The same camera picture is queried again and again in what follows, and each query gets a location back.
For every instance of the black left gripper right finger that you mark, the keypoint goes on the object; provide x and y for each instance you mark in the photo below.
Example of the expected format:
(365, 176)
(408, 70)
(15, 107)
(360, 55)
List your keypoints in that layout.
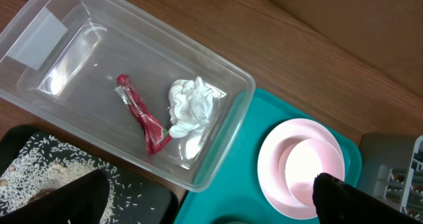
(337, 202)

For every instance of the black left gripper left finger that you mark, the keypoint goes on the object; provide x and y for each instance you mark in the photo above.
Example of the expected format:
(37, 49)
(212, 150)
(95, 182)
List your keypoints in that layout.
(80, 201)

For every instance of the large pink plate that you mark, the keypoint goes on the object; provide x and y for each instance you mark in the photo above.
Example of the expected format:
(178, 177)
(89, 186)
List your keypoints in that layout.
(272, 159)

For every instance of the red snack wrapper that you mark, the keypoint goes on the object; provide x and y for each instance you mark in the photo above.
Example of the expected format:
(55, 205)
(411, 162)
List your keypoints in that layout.
(156, 134)

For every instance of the white napkin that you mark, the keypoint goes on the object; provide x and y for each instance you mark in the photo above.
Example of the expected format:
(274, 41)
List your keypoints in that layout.
(191, 105)

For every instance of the rice and food scraps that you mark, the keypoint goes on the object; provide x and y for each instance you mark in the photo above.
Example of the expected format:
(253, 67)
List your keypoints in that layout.
(45, 164)

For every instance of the grey dishwasher rack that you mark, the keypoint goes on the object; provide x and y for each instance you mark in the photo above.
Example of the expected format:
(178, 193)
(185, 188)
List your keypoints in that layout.
(392, 171)

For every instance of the clear plastic waste bin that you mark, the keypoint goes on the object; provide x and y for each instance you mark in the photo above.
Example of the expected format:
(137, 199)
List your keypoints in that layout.
(60, 60)

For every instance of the black tray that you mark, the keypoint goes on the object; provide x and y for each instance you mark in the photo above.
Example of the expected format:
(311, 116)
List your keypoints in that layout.
(162, 200)

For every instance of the teal serving tray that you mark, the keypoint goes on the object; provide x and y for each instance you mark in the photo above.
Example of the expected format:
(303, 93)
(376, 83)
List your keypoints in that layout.
(235, 194)

